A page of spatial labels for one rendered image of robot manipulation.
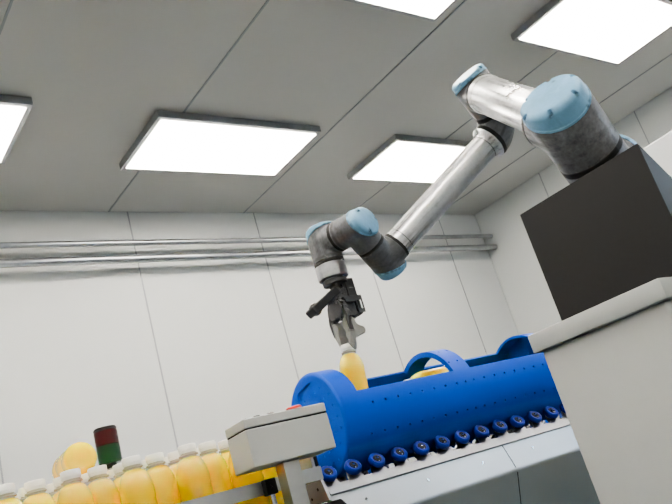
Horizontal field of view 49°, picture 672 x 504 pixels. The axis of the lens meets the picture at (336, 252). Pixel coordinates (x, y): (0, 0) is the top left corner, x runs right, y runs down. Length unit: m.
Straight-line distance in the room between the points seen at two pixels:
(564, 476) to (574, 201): 1.01
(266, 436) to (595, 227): 0.80
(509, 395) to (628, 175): 0.94
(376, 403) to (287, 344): 4.21
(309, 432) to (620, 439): 0.62
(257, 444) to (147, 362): 4.03
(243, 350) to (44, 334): 1.51
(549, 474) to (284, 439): 0.97
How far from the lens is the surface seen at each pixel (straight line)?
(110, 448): 2.18
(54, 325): 5.44
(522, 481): 2.25
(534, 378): 2.37
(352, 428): 1.93
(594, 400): 1.58
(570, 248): 1.63
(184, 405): 5.58
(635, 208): 1.56
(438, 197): 2.20
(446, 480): 2.07
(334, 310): 2.11
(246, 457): 1.58
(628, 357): 1.52
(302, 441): 1.62
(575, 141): 1.71
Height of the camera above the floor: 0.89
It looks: 18 degrees up
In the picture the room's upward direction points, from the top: 17 degrees counter-clockwise
